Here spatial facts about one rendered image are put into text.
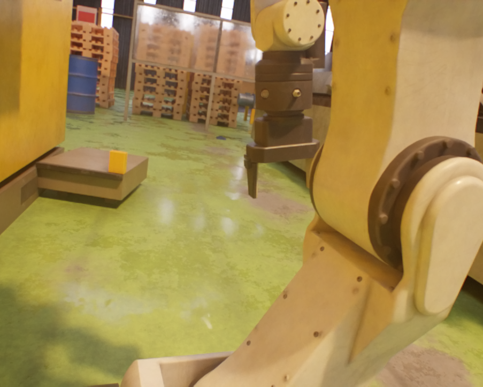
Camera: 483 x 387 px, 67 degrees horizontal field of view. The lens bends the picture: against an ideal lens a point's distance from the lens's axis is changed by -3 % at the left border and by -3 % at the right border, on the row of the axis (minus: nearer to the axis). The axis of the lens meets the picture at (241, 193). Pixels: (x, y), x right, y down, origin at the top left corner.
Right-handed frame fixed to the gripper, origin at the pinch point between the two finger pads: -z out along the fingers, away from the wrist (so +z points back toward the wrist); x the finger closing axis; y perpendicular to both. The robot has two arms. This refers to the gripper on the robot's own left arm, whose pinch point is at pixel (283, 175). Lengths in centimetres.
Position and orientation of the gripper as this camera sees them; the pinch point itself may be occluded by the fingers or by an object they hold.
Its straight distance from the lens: 62.7
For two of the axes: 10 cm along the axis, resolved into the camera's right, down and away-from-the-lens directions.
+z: -0.3, -9.5, -3.2
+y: -3.3, -2.9, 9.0
